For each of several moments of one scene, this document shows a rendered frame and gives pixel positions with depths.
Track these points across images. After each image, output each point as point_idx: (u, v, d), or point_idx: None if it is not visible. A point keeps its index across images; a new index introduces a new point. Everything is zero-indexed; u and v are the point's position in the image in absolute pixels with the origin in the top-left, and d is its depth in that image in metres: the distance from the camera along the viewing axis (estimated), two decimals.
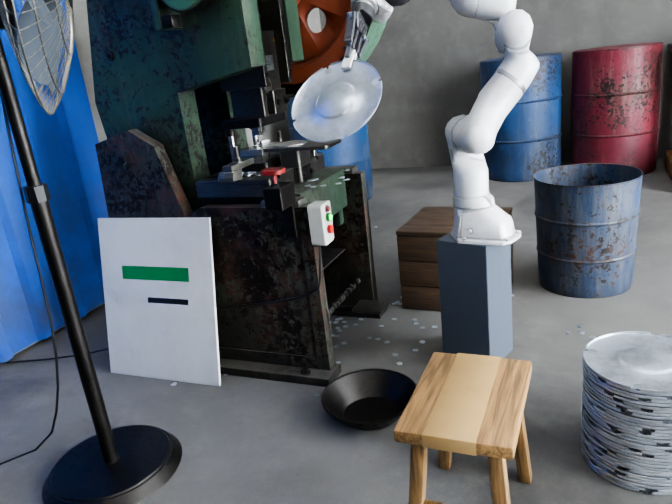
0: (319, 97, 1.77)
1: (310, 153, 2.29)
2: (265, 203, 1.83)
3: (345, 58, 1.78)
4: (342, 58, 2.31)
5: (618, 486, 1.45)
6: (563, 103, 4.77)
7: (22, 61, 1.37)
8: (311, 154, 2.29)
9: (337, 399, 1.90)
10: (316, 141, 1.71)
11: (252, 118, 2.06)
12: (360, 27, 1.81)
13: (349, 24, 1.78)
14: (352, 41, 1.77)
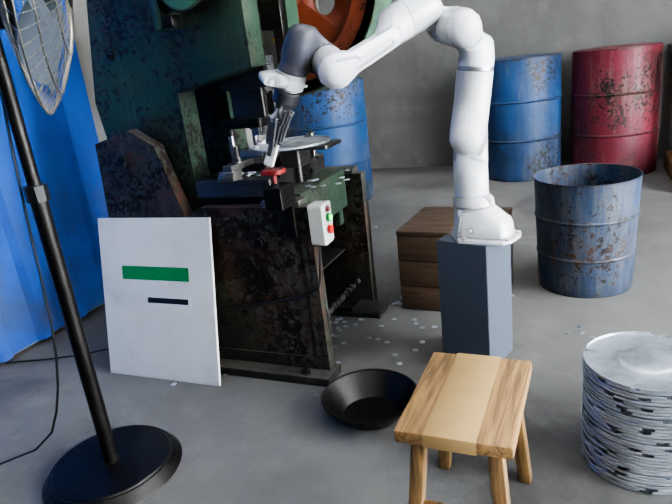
0: (283, 141, 2.18)
1: (310, 153, 2.29)
2: (265, 203, 1.83)
3: (274, 155, 1.81)
4: None
5: (618, 486, 1.45)
6: (563, 103, 4.77)
7: (22, 61, 1.37)
8: (311, 154, 2.29)
9: (337, 399, 1.90)
10: (253, 149, 2.06)
11: (252, 118, 2.06)
12: None
13: (286, 123, 1.80)
14: None
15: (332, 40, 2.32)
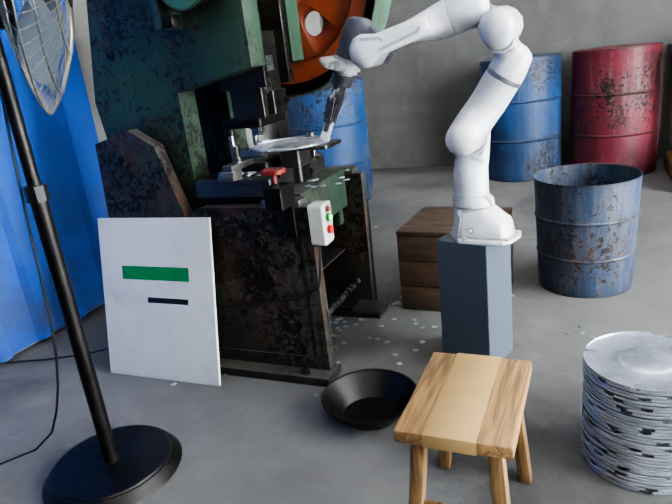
0: (274, 145, 2.11)
1: (310, 153, 2.29)
2: (265, 203, 1.83)
3: (329, 131, 2.07)
4: None
5: (618, 486, 1.45)
6: (563, 103, 4.77)
7: (22, 61, 1.37)
8: (311, 154, 2.29)
9: (337, 399, 1.90)
10: (309, 145, 2.01)
11: (252, 118, 2.06)
12: None
13: (339, 103, 2.06)
14: None
15: None
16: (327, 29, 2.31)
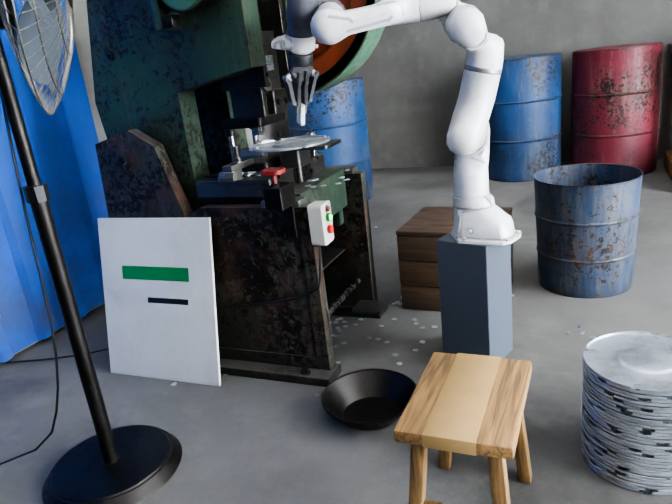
0: (305, 141, 2.11)
1: (310, 153, 2.29)
2: (265, 203, 1.83)
3: (303, 114, 1.94)
4: None
5: (618, 486, 1.45)
6: (563, 103, 4.77)
7: (22, 61, 1.37)
8: (311, 154, 2.29)
9: (337, 399, 1.90)
10: (300, 136, 2.27)
11: (252, 118, 2.06)
12: None
13: (313, 83, 1.91)
14: None
15: None
16: None
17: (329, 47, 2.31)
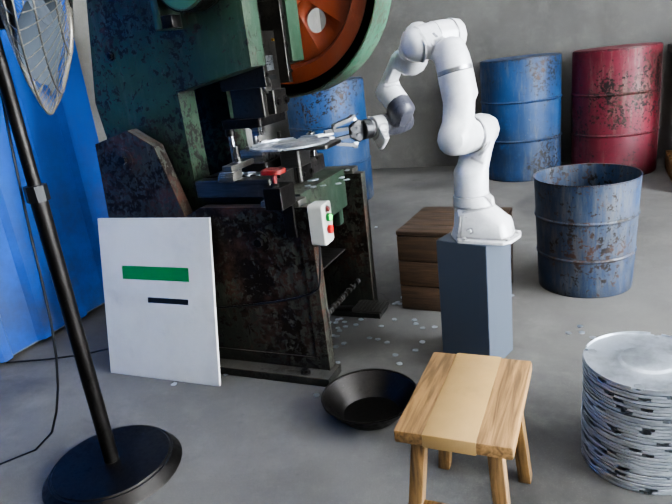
0: (302, 139, 2.17)
1: (310, 153, 2.29)
2: (265, 203, 1.83)
3: (323, 133, 2.20)
4: None
5: (618, 486, 1.45)
6: (563, 103, 4.77)
7: (22, 61, 1.37)
8: (311, 154, 2.29)
9: (337, 399, 1.90)
10: (263, 142, 2.23)
11: (252, 118, 2.06)
12: (352, 128, 2.22)
13: (344, 119, 2.22)
14: (335, 127, 2.19)
15: None
16: None
17: None
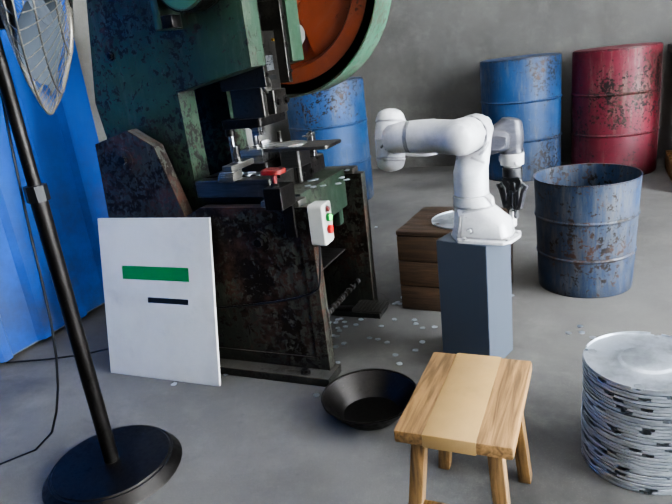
0: None
1: (310, 153, 2.29)
2: (265, 203, 1.83)
3: (513, 218, 2.30)
4: None
5: (618, 486, 1.45)
6: (563, 103, 4.77)
7: (22, 61, 1.37)
8: (311, 154, 2.29)
9: (337, 399, 1.90)
10: None
11: (252, 118, 2.06)
12: (518, 188, 2.28)
13: (524, 195, 2.25)
14: (520, 206, 2.29)
15: (348, 4, 2.25)
16: None
17: None
